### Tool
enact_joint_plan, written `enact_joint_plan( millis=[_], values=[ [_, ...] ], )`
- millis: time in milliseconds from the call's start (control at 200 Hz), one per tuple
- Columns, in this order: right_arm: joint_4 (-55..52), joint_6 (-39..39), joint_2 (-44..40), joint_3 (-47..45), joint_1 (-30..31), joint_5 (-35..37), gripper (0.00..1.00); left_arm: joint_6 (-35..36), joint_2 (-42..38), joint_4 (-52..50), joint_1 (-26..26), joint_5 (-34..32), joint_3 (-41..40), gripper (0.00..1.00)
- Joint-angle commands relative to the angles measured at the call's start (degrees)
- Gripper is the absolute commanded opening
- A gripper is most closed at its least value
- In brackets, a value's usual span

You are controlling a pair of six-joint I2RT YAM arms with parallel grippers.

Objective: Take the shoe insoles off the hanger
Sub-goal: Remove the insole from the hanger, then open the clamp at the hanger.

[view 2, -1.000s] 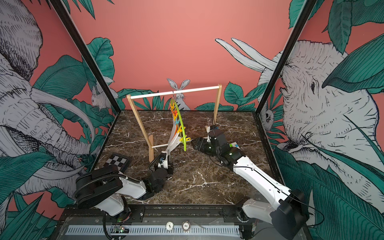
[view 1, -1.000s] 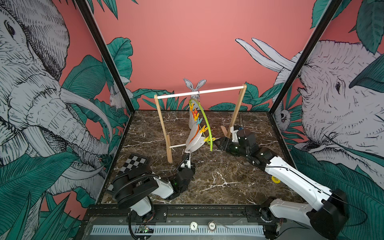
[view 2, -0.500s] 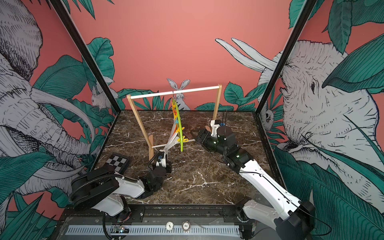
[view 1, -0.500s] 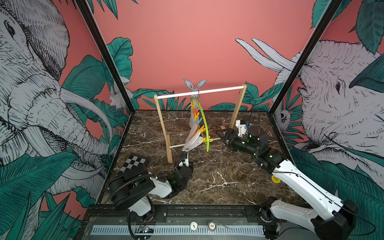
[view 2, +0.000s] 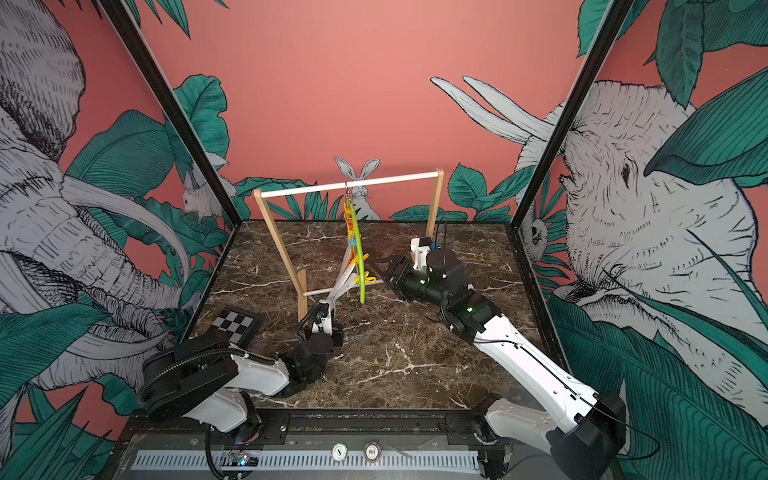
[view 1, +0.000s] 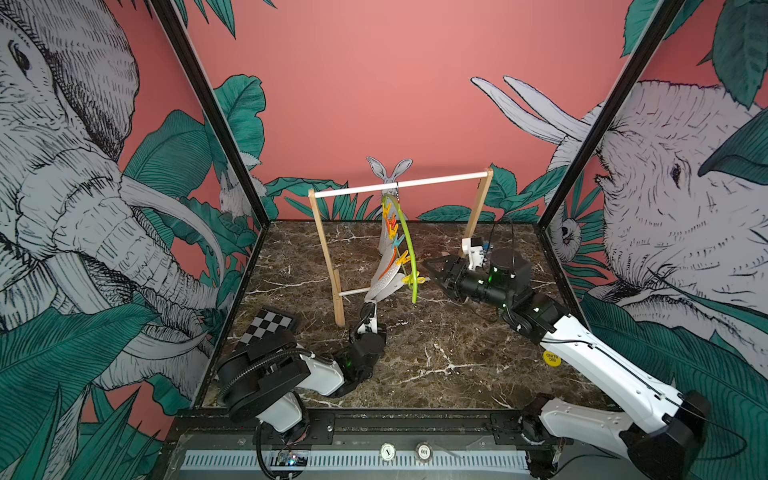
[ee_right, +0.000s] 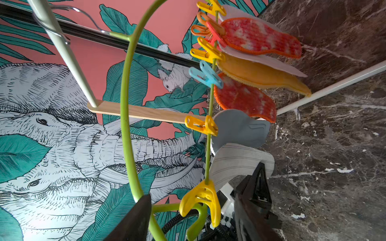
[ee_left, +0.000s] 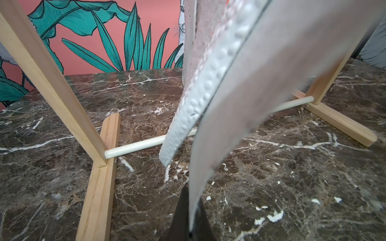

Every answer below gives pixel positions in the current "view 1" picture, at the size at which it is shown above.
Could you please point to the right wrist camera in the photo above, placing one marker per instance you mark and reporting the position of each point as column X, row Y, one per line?
column 475, row 249

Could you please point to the white embossed foam insole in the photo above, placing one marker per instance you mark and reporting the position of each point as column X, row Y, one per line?
column 384, row 241

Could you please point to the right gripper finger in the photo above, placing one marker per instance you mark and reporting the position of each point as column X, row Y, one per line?
column 444, row 264
column 443, row 284

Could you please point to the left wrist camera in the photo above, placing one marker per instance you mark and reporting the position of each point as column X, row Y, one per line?
column 369, row 322

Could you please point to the grey bubbled foam insole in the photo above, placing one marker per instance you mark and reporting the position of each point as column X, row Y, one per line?
column 396, row 277

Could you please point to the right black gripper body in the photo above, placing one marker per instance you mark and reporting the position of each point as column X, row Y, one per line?
column 477, row 288

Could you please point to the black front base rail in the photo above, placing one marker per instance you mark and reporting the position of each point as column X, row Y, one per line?
column 325, row 425

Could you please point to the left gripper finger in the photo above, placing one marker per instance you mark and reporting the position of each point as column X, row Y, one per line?
column 374, row 318
column 365, row 314

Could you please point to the small green circuit board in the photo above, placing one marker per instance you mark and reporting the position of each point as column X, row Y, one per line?
column 290, row 460

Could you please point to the green clothes hanger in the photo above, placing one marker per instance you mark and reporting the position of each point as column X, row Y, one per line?
column 407, row 244

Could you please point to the checkerboard calibration plate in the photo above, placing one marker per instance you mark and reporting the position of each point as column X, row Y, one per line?
column 267, row 321

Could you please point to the black frame post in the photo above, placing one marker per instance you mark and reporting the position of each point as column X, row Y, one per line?
column 170, row 20
column 661, row 19

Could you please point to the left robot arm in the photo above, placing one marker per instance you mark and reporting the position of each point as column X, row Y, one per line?
column 260, row 377

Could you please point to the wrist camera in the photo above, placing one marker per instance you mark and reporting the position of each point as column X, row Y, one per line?
column 369, row 322
column 475, row 249

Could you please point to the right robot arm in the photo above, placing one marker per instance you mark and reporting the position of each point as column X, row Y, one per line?
column 659, row 429

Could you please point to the white striped fabric insole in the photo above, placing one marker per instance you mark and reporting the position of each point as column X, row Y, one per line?
column 371, row 295

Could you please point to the yellow round sticker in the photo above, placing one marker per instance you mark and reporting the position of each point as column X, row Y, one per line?
column 551, row 359

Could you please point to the right black frame post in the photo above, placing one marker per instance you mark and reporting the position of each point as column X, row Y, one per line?
column 661, row 19

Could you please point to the yellow clothespin at hanger end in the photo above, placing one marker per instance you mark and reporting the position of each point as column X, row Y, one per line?
column 408, row 280

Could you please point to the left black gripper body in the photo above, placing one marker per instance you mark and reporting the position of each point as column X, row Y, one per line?
column 381, row 339

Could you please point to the orange-edged felt insole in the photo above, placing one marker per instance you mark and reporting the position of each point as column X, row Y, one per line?
column 387, row 262

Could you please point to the left black frame post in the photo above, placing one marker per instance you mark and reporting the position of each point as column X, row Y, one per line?
column 170, row 20

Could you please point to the white perforated vent strip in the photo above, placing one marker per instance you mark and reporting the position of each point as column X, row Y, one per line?
column 359, row 460

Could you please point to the light blue clothespin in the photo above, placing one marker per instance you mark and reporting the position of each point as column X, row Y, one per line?
column 397, row 241

